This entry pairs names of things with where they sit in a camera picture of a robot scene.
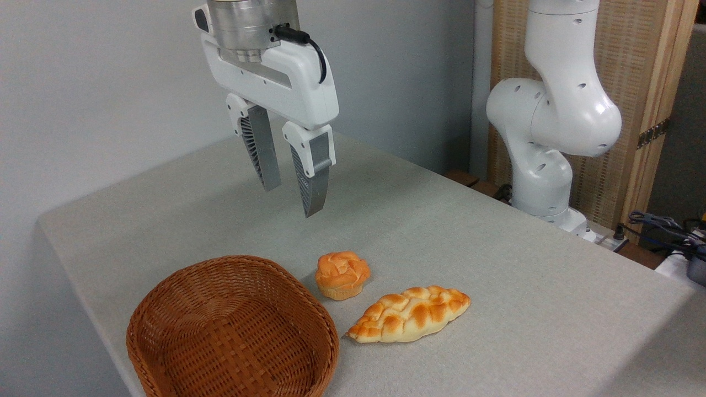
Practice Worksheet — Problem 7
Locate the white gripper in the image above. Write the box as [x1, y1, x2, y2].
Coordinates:
[192, 4, 340, 218]

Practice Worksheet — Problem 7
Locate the round knotted bread roll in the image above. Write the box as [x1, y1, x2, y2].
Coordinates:
[315, 251, 371, 301]

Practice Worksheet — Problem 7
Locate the brown woven wicker basket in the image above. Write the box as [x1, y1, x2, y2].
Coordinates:
[126, 255, 340, 397]

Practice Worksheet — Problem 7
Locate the long braided bread loaf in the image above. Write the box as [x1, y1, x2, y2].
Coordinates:
[345, 286, 471, 344]

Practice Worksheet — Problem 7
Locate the brown wooden block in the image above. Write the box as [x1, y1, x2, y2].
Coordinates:
[444, 169, 480, 189]

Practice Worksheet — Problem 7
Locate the dark metal screen hinge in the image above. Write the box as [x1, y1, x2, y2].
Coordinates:
[637, 118, 670, 150]

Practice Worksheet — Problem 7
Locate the wooden woven folding screen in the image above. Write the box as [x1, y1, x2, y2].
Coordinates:
[488, 0, 701, 243]

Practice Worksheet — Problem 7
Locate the blue-grey box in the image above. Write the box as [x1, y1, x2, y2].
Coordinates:
[686, 245, 706, 287]

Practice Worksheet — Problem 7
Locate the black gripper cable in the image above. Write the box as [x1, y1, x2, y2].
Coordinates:
[274, 24, 328, 84]

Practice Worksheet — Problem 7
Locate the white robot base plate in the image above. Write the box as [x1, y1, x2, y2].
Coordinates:
[584, 219, 629, 253]

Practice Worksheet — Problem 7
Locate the grey cable bundle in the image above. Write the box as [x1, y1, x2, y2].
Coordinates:
[628, 210, 706, 250]

